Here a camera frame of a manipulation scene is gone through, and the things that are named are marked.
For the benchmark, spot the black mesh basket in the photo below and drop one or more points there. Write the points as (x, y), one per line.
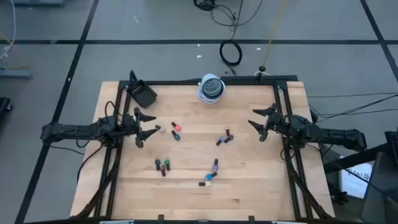
(143, 95)

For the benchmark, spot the pale yellow nail polish bottle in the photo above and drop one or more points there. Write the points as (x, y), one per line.
(206, 183)

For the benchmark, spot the bright blue nail polish bottle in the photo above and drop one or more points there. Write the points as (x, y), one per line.
(210, 176)

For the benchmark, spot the black aluminium table frame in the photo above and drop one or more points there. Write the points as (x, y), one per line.
(174, 82)

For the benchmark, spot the white printed box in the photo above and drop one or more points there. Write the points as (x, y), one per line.
(354, 183)

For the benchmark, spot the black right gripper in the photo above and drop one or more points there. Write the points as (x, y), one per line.
(275, 123)

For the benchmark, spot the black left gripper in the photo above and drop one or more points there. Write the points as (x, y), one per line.
(132, 124)

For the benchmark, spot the teal nail polish bottle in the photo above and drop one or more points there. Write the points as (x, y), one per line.
(176, 135)

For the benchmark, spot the green nail polish bottle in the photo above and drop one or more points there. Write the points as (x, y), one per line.
(167, 164)

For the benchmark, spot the black stand with chair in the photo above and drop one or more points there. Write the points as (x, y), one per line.
(382, 186)

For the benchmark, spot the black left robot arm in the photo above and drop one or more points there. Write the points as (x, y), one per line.
(77, 130)

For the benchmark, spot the lavender nail polish bottle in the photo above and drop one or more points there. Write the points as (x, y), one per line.
(222, 139)

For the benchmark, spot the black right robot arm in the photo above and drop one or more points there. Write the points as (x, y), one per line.
(335, 135)

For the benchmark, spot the purple nail polish bottle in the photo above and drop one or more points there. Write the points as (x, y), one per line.
(215, 165)

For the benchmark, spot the red nail polish bottle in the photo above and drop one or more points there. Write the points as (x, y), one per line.
(163, 170)

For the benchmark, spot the grey floor base plate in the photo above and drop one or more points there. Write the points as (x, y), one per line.
(15, 73)

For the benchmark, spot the clear white nail polish bottle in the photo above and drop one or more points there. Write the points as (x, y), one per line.
(161, 129)

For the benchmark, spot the plum nail polish bottle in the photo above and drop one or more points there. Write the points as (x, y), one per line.
(230, 137)

